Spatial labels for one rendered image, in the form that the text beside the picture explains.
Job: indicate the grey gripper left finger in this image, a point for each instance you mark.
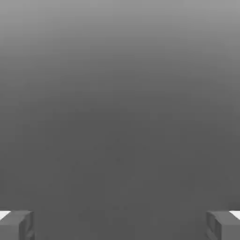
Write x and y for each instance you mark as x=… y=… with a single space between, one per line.
x=15 y=225

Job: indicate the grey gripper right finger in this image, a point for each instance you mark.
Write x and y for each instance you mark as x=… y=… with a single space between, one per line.
x=225 y=225

